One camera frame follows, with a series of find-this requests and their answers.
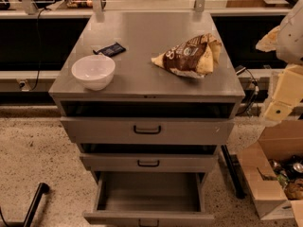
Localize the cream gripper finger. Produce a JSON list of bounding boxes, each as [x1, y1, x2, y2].
[[256, 26, 280, 52]]

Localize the grey bottom drawer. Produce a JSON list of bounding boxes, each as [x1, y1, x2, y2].
[[83, 172, 214, 227]]

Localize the grey drawer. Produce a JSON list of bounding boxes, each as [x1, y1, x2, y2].
[[83, 172, 214, 227], [61, 117, 234, 145], [80, 153, 216, 173]]

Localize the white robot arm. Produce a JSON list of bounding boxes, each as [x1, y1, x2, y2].
[[256, 0, 303, 122]]

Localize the grey metal drawer cabinet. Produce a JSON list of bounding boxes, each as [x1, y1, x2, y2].
[[49, 11, 243, 158]]

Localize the grey middle drawer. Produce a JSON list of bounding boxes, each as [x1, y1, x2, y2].
[[80, 153, 216, 173]]

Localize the grey top drawer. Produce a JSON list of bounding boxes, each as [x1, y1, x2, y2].
[[61, 117, 234, 145]]

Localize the brown yellow chip bag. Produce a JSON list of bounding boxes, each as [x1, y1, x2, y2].
[[151, 33, 223, 79]]

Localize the open cardboard box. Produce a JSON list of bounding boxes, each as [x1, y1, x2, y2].
[[237, 120, 303, 227]]

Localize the cans in box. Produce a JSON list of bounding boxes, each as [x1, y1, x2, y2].
[[269, 155, 303, 200]]

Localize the black metal leg right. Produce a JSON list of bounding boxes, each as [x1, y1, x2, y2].
[[221, 145, 245, 199]]

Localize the black metal leg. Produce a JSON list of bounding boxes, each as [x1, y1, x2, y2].
[[0, 182, 51, 227], [221, 145, 245, 199]]

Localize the dark blue snack packet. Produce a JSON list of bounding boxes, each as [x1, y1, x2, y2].
[[93, 43, 126, 58]]

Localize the white bowl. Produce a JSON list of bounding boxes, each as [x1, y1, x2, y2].
[[71, 55, 116, 91]]

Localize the black metal leg left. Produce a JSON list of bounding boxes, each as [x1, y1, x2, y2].
[[0, 182, 51, 227]]

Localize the black cables right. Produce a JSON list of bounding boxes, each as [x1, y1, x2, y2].
[[235, 64, 260, 116]]

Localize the black power cable left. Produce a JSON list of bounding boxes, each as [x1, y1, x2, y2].
[[29, 7, 51, 92]]

